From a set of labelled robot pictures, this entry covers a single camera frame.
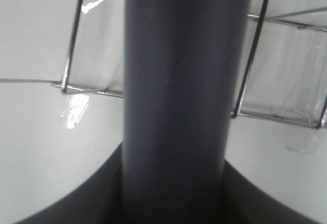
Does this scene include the purple brush black bristles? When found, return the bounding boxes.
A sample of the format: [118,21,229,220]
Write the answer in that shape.
[122,0,250,223]

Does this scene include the chrome wire dish rack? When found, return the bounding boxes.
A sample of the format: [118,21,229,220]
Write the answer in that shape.
[1,0,326,127]

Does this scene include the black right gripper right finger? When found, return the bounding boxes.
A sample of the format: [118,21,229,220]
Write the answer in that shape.
[222,162,317,223]

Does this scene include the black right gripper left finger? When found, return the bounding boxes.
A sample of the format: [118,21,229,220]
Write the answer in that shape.
[18,144,122,223]

